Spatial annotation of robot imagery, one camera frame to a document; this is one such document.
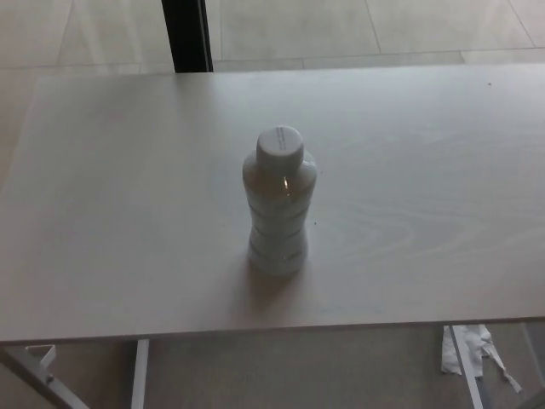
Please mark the white plastic bottle with cap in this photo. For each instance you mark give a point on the white plastic bottle with cap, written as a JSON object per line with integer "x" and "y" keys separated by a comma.
{"x": 277, "y": 213}

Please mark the black vertical pillar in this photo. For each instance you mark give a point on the black vertical pillar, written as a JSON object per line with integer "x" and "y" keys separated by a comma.
{"x": 187, "y": 34}

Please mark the white metal table leg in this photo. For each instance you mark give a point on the white metal table leg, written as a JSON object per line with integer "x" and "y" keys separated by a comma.
{"x": 139, "y": 375}
{"x": 466, "y": 366}

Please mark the crumpled white paper scrap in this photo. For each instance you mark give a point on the crumpled white paper scrap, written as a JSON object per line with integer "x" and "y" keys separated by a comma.
{"x": 479, "y": 341}

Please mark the grey diagonal table brace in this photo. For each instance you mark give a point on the grey diagonal table brace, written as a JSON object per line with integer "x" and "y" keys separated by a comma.
{"x": 38, "y": 381}

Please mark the white metal table bracket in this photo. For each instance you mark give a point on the white metal table bracket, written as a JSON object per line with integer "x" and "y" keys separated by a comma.
{"x": 46, "y": 355}

